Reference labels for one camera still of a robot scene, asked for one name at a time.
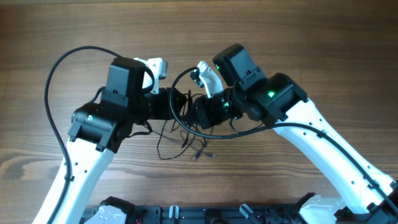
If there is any black USB cable bundle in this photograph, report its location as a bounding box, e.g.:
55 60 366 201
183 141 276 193
129 89 240 161

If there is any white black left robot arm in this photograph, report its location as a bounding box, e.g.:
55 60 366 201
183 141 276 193
34 57 172 223

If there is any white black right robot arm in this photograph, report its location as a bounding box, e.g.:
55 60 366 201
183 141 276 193
187 44 397 223

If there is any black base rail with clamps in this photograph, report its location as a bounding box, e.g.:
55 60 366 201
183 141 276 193
80 203 305 224

